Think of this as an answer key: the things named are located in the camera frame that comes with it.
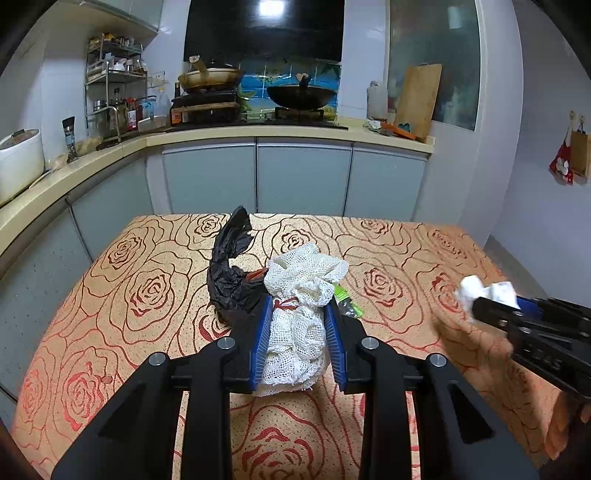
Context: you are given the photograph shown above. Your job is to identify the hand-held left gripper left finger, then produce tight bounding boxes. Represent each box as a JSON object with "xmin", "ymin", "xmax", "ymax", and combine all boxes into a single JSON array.
[{"xmin": 51, "ymin": 295, "xmax": 274, "ymax": 480}]

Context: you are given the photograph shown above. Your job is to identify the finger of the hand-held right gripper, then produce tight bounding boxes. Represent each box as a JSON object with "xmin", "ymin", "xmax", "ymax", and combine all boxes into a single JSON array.
[
  {"xmin": 516, "ymin": 298, "xmax": 591, "ymax": 320},
  {"xmin": 471, "ymin": 296, "xmax": 527, "ymax": 340}
]

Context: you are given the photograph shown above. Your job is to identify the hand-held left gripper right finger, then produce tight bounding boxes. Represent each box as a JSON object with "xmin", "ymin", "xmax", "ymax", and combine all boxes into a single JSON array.
[{"xmin": 323, "ymin": 300, "xmax": 541, "ymax": 480}]

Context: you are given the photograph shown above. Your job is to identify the white tissue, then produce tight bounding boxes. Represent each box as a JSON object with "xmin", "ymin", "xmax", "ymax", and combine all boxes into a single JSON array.
[{"xmin": 455, "ymin": 274, "xmax": 518, "ymax": 326}]

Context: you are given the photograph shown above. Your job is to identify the white mesh net bag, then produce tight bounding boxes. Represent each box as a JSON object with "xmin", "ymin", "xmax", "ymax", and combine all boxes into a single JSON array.
[{"xmin": 252, "ymin": 244, "xmax": 349, "ymax": 398}]

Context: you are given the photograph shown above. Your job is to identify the person's right hand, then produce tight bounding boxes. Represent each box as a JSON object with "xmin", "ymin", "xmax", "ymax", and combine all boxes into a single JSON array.
[{"xmin": 545, "ymin": 390, "xmax": 583, "ymax": 460}]

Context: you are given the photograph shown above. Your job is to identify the green wrapper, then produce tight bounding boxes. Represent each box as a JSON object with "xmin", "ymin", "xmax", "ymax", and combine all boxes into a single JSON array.
[{"xmin": 333, "ymin": 284, "xmax": 364, "ymax": 319}]

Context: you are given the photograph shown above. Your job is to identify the large black plastic bag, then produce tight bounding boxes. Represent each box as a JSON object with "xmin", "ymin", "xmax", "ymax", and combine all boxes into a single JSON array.
[{"xmin": 206, "ymin": 205, "xmax": 271, "ymax": 326}]

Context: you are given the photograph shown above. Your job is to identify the rose print tablecloth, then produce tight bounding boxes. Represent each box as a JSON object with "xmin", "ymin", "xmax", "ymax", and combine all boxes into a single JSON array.
[{"xmin": 9, "ymin": 212, "xmax": 568, "ymax": 480}]

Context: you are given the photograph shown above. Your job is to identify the red hanging ornament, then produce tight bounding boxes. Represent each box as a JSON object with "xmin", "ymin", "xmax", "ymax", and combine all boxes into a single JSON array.
[{"xmin": 549, "ymin": 129, "xmax": 575, "ymax": 186}]

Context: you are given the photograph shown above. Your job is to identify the brown paper bag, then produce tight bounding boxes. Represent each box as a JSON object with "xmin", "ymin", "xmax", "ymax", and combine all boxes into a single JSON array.
[{"xmin": 570, "ymin": 129, "xmax": 591, "ymax": 178}]

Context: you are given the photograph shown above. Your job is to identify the kitchen counter cabinets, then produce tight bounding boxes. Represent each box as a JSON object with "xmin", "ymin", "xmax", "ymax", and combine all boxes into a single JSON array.
[{"xmin": 0, "ymin": 117, "xmax": 437, "ymax": 416}]

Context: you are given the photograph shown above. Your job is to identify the orange plastic tray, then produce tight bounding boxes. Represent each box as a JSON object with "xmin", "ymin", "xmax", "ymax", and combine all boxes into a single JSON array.
[{"xmin": 381, "ymin": 121, "xmax": 419, "ymax": 140}]

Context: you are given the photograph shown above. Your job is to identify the gas stove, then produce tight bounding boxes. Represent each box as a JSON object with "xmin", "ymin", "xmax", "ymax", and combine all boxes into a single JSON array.
[{"xmin": 240, "ymin": 108, "xmax": 349, "ymax": 131}]

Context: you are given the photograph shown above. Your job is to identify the wooden cutting board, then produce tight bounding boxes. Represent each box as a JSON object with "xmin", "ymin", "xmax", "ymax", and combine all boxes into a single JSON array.
[{"xmin": 393, "ymin": 64, "xmax": 443, "ymax": 141}]

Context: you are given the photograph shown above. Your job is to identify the white plastic bottle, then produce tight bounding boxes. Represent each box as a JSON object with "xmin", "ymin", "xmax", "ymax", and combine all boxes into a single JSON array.
[{"xmin": 367, "ymin": 80, "xmax": 389, "ymax": 120}]

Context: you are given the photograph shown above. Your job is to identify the black wok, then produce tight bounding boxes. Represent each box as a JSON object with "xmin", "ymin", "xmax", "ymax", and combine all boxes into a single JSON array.
[{"xmin": 266, "ymin": 76, "xmax": 335, "ymax": 112}]

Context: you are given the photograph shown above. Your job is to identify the frosted glass partition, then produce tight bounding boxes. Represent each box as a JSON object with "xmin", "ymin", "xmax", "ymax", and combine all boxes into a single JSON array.
[{"xmin": 387, "ymin": 0, "xmax": 482, "ymax": 132}]

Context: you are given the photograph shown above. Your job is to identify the golden pan with lid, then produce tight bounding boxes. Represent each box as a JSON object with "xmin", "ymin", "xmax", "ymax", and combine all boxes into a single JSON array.
[{"xmin": 178, "ymin": 55, "xmax": 245, "ymax": 93}]

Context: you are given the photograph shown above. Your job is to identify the pepper grinder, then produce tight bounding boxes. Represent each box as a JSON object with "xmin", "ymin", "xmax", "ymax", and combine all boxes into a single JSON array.
[{"xmin": 62, "ymin": 116, "xmax": 79, "ymax": 163}]

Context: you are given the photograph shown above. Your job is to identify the metal spice rack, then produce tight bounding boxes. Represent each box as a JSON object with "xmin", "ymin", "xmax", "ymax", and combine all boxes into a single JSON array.
[{"xmin": 84, "ymin": 34, "xmax": 148, "ymax": 139}]

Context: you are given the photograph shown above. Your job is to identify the white rice cooker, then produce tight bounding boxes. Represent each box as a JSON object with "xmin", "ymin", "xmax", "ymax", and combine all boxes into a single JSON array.
[{"xmin": 0, "ymin": 128, "xmax": 45, "ymax": 206}]

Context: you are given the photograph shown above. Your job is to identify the black range hood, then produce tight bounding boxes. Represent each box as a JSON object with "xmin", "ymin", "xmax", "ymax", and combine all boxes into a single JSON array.
[{"xmin": 184, "ymin": 0, "xmax": 346, "ymax": 63}]

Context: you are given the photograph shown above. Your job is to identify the grey upper cabinets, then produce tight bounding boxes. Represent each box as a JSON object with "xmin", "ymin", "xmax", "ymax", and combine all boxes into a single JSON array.
[{"xmin": 51, "ymin": 0, "xmax": 164, "ymax": 33}]

